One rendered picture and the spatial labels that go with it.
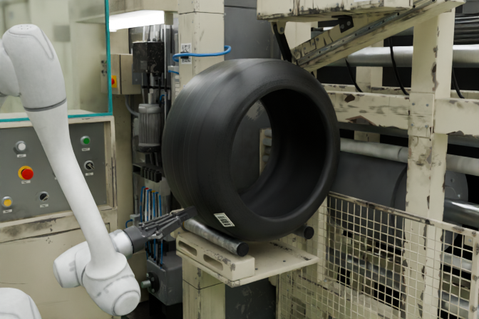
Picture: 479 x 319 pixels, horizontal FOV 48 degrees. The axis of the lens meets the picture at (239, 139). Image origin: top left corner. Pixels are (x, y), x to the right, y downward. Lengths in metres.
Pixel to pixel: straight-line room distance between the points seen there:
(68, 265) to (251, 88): 0.71
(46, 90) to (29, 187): 0.89
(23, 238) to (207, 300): 0.72
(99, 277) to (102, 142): 0.92
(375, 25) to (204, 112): 0.64
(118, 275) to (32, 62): 0.54
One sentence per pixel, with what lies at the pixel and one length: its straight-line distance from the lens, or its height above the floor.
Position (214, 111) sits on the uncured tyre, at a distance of 1.55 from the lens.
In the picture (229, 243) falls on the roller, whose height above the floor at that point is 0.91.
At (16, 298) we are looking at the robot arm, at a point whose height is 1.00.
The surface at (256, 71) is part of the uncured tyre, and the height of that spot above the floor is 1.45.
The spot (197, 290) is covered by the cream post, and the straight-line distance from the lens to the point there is 2.12.
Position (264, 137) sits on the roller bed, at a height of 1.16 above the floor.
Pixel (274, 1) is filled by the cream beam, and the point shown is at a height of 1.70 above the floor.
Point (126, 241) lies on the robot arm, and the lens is 1.54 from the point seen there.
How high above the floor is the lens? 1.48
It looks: 8 degrees down
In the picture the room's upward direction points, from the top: straight up
